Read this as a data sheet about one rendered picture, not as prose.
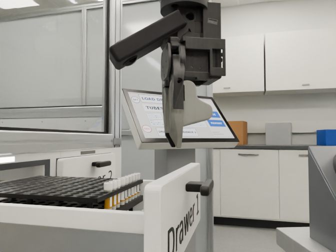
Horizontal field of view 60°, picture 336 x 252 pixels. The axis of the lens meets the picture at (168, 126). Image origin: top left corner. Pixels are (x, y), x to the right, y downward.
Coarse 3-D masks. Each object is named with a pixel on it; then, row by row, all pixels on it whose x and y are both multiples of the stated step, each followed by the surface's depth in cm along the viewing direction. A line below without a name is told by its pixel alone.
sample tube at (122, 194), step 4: (120, 180) 46; (124, 180) 46; (120, 184) 46; (124, 184) 46; (120, 192) 46; (124, 192) 46; (120, 196) 46; (124, 196) 46; (120, 200) 46; (120, 204) 46
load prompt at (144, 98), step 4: (140, 96) 130; (144, 96) 132; (148, 96) 133; (152, 96) 134; (156, 96) 135; (160, 96) 137; (144, 100) 130; (148, 100) 131; (152, 100) 132; (156, 100) 133; (160, 100) 134
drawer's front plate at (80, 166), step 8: (64, 160) 68; (72, 160) 71; (80, 160) 74; (88, 160) 78; (96, 160) 83; (104, 160) 87; (112, 160) 93; (64, 168) 68; (72, 168) 71; (80, 168) 74; (88, 168) 78; (96, 168) 83; (104, 168) 87; (112, 168) 93; (72, 176) 71; (80, 176) 74; (88, 176) 78; (96, 176) 83; (104, 176) 87; (112, 176) 93
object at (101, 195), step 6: (138, 180) 52; (126, 186) 46; (132, 186) 48; (102, 192) 41; (108, 192) 40; (114, 192) 42; (84, 198) 37; (90, 198) 37; (96, 198) 37; (102, 198) 38
